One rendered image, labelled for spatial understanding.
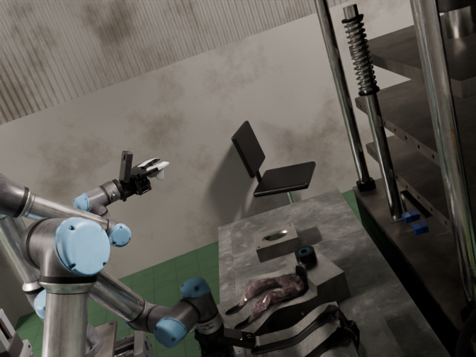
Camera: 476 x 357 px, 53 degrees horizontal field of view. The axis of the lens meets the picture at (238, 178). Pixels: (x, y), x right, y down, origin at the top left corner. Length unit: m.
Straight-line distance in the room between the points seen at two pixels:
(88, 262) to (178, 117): 3.05
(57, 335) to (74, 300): 0.07
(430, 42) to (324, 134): 3.08
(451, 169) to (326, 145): 3.00
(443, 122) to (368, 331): 0.69
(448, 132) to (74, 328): 1.01
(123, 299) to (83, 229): 0.34
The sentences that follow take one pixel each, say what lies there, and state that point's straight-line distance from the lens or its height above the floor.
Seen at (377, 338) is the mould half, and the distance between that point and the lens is 1.59.
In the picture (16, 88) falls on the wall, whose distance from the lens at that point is 4.09.
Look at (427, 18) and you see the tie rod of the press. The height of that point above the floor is 1.73.
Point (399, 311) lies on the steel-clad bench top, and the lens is 1.76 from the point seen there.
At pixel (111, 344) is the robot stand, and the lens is 1.69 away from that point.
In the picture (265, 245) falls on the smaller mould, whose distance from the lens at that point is 2.19.
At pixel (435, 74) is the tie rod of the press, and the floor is 1.60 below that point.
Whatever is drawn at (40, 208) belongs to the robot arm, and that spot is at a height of 1.54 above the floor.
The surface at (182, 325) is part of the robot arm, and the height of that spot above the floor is 1.21.
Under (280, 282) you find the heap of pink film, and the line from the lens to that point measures 1.88.
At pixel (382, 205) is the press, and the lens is 2.45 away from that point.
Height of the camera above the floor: 1.92
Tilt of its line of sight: 20 degrees down
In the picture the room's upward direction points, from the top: 19 degrees counter-clockwise
